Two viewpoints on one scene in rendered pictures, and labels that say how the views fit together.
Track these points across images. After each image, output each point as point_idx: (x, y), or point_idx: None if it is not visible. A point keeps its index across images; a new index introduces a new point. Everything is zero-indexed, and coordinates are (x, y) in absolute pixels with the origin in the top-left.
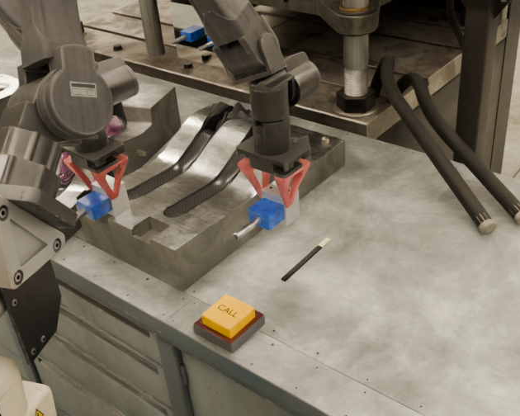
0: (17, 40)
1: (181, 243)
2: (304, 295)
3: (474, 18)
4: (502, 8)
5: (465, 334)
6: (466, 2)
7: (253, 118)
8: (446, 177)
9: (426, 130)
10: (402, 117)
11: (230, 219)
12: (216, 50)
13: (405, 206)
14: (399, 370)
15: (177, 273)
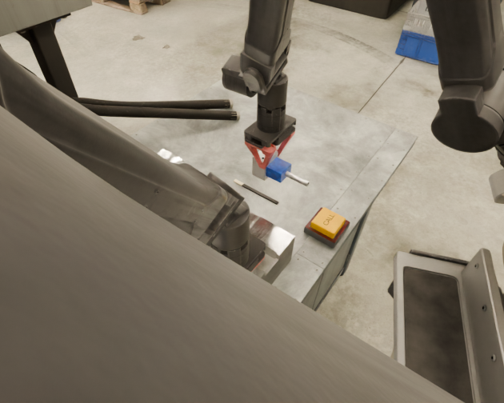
0: (205, 221)
1: (286, 233)
2: (292, 193)
3: (46, 43)
4: (54, 27)
5: (318, 137)
6: (34, 33)
7: (280, 106)
8: (198, 115)
9: (153, 107)
10: (130, 114)
11: None
12: (273, 68)
13: (203, 145)
14: (346, 160)
15: (291, 252)
